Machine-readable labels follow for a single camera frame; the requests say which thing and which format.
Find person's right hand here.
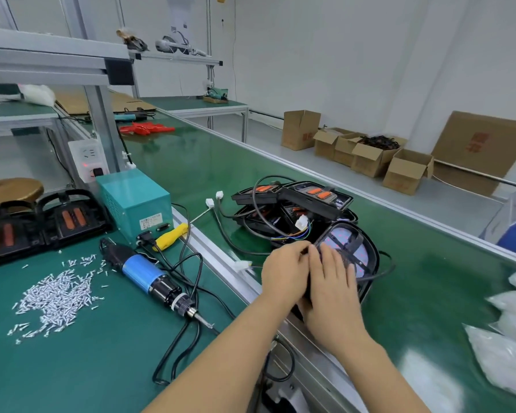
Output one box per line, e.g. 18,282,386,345
299,245,368,358

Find blue black electric screwdriver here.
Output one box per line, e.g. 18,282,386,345
99,236,218,332

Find black cover orange strips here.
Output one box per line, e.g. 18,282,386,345
0,200,46,270
36,189,115,248

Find person's left hand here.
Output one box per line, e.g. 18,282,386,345
260,240,312,308

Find person's right forearm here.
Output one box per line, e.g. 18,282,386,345
335,335,431,413

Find red tool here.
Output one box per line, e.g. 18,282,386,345
119,122,177,137

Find white power strip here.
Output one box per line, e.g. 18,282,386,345
67,137,111,186

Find green workbench white legs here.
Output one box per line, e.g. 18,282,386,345
142,94,251,143

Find aluminium shelf frame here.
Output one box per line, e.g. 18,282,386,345
0,0,139,177

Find yellow plug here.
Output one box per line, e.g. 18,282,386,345
155,221,190,252

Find flat brown cardboard sheet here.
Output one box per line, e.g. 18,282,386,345
432,111,516,196

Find white crumpled bag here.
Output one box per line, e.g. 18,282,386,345
17,84,57,107

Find round brown wooden stool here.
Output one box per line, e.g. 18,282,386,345
0,177,46,210

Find brown cardboard box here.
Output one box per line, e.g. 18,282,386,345
384,149,435,196
314,127,366,167
282,110,322,151
351,133,409,179

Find teal hand tool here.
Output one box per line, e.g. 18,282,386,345
112,112,151,123

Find heap of small silver screws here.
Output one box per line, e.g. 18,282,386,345
7,254,108,345

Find teal power supply box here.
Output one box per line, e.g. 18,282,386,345
97,169,175,246

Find person's left forearm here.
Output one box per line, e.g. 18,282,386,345
142,292,294,413

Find small green workbench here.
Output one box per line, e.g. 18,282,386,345
0,99,61,138

